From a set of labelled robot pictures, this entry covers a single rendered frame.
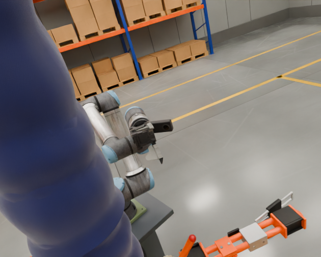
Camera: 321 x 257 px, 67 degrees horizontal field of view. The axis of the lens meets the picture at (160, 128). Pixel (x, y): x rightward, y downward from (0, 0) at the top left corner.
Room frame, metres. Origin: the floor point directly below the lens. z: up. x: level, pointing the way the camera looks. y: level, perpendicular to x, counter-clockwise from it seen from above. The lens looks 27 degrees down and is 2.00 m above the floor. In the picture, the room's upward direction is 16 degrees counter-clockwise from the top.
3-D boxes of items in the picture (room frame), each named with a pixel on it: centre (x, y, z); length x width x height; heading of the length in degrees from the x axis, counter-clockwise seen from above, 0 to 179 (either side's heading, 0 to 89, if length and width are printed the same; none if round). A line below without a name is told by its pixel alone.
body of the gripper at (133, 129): (0.86, 0.07, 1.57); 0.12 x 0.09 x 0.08; 9
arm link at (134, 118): (0.94, 0.08, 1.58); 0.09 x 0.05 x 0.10; 99
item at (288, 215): (0.56, -0.34, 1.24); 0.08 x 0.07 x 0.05; 99
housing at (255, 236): (0.54, -0.20, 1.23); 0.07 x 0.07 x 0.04; 9
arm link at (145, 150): (1.03, 0.11, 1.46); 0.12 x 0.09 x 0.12; 110
